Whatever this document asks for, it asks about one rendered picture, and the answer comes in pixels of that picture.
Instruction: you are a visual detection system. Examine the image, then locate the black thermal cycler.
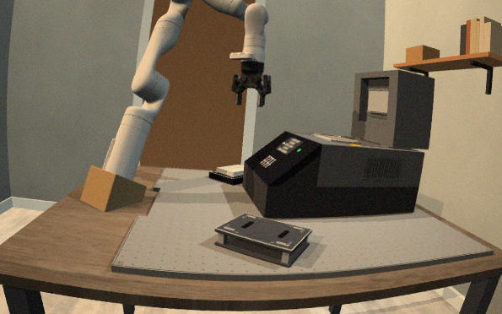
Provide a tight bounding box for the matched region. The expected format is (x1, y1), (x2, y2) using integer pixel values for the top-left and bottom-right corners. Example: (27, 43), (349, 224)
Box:
(242, 69), (435, 219)

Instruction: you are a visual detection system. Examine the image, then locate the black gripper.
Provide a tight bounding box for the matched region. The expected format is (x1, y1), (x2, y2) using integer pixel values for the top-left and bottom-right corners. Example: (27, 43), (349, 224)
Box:
(231, 61), (271, 107)

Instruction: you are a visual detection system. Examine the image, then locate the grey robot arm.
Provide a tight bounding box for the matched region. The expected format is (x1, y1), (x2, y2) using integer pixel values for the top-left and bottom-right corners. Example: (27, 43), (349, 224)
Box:
(102, 0), (269, 181)

